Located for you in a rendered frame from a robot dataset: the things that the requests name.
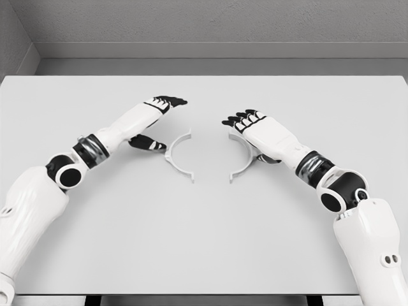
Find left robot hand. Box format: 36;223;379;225
118;94;189;151

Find white half-ring pipe clamp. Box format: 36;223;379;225
163;127;197;185
227;129;261;186

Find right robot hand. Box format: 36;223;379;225
221;108;289;165

